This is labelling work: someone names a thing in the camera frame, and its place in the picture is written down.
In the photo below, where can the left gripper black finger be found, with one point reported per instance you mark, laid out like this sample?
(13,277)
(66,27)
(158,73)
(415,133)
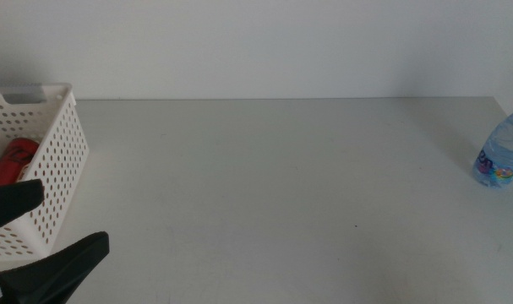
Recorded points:
(57,274)
(7,204)

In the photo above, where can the red cola can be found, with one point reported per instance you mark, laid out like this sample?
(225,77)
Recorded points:
(11,164)

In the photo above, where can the clear water bottle blue cap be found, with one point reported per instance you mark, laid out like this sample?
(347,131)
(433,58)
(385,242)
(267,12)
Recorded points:
(503,152)

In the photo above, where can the white perforated plastic basket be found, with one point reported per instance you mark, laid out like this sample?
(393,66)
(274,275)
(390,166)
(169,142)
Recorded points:
(49,177)

